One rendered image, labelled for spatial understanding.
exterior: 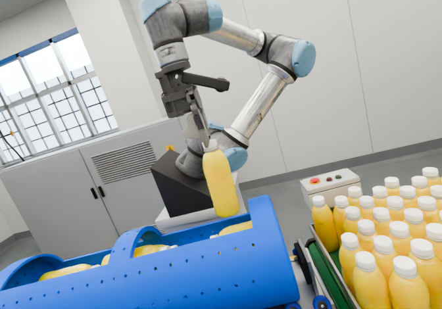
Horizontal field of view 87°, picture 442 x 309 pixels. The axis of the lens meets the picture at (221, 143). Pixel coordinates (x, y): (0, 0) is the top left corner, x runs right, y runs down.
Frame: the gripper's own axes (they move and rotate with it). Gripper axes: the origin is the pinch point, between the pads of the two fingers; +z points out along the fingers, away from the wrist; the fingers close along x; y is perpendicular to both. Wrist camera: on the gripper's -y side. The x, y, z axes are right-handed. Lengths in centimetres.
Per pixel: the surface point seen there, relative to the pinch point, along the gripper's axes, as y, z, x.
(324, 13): -142, -58, -250
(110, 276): 34.3, 25.4, 9.4
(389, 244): -34.6, 34.4, 10.2
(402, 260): -34, 34, 15
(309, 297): -14, 52, 4
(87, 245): 192, 107, -161
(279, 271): -8.0, 31.9, 13.2
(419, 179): -59, 34, -13
